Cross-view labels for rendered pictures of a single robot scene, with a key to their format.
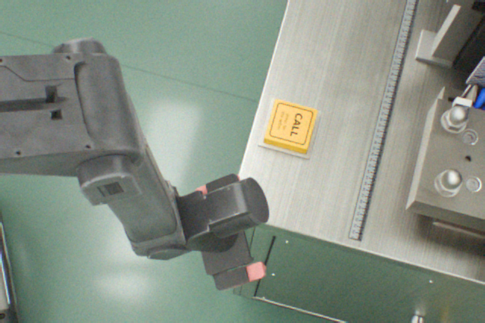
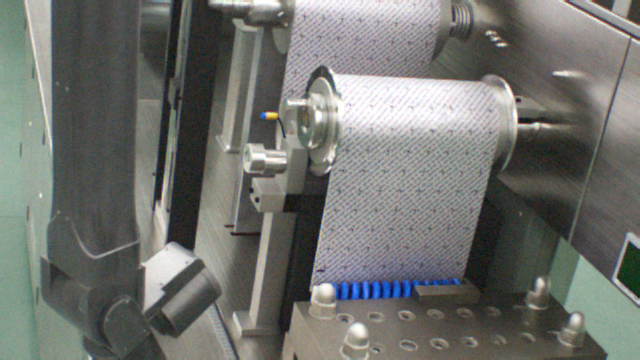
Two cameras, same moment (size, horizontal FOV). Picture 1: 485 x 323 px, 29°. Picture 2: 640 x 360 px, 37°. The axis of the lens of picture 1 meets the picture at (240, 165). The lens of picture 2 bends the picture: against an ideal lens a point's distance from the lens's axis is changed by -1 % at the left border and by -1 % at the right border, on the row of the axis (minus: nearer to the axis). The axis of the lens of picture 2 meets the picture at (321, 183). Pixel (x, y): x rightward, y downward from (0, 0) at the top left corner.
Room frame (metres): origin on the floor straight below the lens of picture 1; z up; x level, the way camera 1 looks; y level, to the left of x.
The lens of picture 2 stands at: (-0.43, 0.29, 1.69)
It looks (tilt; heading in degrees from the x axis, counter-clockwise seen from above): 24 degrees down; 329
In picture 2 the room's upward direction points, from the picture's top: 10 degrees clockwise
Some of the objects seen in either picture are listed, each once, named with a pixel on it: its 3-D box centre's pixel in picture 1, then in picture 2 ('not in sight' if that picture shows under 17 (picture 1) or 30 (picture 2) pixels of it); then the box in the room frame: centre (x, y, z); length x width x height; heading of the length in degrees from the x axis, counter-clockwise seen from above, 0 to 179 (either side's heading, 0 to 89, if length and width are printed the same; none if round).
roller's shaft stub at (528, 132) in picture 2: not in sight; (511, 127); (0.55, -0.61, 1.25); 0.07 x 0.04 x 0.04; 81
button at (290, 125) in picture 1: (290, 126); not in sight; (0.48, -0.07, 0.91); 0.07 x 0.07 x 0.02; 81
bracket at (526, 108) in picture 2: not in sight; (520, 105); (0.55, -0.62, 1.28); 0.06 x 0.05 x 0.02; 81
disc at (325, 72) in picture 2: not in sight; (321, 120); (0.60, -0.32, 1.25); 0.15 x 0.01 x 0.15; 171
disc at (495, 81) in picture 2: not in sight; (488, 126); (0.56, -0.58, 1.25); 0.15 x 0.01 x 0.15; 171
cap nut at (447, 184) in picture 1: (451, 180); (357, 339); (0.38, -0.29, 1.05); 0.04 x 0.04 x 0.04
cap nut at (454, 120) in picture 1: (457, 116); (325, 298); (0.47, -0.30, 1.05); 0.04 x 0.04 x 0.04
